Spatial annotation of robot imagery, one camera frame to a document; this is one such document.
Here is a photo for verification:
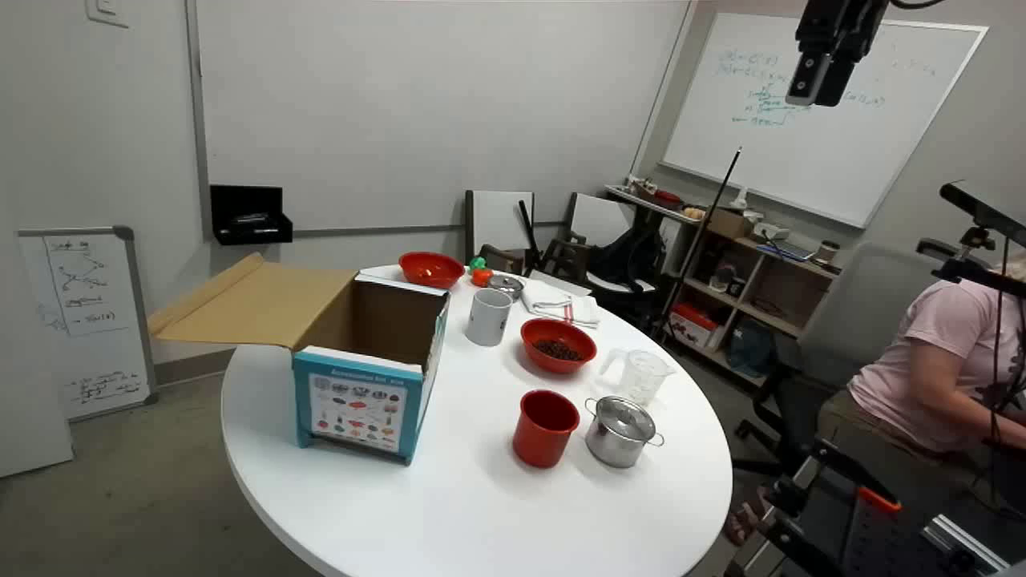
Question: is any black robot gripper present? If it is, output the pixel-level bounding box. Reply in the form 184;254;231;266
788;0;887;105

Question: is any red mug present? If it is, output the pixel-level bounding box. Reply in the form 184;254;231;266
513;390;580;469

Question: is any white mug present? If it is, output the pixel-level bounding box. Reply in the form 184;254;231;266
466;288;513;345

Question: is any wooden shelf unit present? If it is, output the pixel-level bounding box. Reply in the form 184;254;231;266
613;188;837;388

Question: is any person in pink shirt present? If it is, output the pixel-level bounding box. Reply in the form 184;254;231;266
819;278;1026;517

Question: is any folded white cloth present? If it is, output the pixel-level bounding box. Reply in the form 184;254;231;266
521;278;600;328

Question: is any clear plastic measuring cup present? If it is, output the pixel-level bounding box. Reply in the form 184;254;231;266
600;350;669;408

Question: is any small round metal dish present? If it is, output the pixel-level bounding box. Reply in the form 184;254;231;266
488;276;521;300

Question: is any red bowl with dark contents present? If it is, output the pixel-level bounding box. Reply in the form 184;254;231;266
519;317;597;376

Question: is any orange and green toy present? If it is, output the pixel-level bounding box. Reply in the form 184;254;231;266
468;257;494;288

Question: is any steel pot with lid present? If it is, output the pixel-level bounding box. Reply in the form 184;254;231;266
583;394;662;469

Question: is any empty red bowl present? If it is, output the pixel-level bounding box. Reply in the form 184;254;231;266
401;249;466;288

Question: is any open cardboard box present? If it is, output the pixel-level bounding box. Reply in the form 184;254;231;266
148;257;448;465

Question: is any small leaning whiteboard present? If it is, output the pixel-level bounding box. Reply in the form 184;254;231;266
20;225;153;420

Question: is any large wall whiteboard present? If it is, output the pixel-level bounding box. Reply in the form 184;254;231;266
662;14;987;226

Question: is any black camera tripod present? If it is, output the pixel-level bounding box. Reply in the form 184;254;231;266
915;178;1026;451

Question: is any black wall tray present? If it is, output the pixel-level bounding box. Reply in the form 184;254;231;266
210;185;293;247

